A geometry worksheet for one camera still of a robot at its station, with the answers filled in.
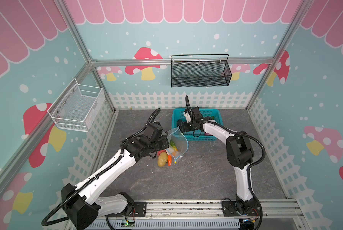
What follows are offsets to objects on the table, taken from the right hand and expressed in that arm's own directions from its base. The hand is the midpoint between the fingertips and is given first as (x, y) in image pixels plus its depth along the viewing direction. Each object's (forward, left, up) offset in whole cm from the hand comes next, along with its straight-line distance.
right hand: (183, 125), depth 99 cm
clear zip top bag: (-16, +4, +1) cm, 17 cm away
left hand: (-22, +10, +12) cm, 27 cm away
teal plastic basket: (+12, -23, -2) cm, 26 cm away
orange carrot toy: (-23, +9, -6) cm, 25 cm away
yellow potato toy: (-23, +14, -4) cm, 27 cm away
